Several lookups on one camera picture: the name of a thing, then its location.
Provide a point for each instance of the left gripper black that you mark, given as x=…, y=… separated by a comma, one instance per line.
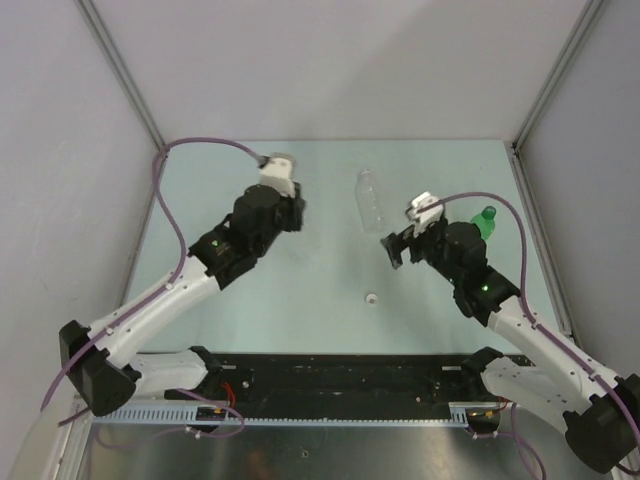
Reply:
x=294, y=205

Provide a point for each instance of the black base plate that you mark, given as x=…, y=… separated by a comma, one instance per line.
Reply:
x=352, y=380

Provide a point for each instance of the green plastic bottle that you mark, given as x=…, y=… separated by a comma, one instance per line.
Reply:
x=486, y=228

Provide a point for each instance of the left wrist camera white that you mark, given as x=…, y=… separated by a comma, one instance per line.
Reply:
x=277, y=173

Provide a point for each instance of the left aluminium corner post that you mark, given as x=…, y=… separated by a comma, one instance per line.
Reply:
x=116, y=62

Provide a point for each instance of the aluminium corner post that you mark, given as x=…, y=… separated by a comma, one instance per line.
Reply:
x=579, y=34
x=116, y=62

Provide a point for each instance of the clear plastic bottle far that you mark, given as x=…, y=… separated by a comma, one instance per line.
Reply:
x=368, y=202

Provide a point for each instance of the green bottle cap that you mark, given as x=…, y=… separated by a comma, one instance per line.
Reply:
x=489, y=213

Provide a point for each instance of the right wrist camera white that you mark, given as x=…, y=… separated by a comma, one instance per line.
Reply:
x=422, y=211

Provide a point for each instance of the right aluminium corner post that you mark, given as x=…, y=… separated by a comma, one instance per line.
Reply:
x=579, y=34

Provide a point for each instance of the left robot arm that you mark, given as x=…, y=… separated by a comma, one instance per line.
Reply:
x=103, y=361

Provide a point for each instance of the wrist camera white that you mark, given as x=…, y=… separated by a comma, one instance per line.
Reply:
x=277, y=173
x=422, y=211

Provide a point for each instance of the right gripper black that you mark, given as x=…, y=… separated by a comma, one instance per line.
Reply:
x=395, y=243

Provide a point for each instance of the grey slotted cable duct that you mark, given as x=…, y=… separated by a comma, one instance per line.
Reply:
x=194, y=414

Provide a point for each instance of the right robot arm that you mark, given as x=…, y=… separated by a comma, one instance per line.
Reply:
x=593, y=407

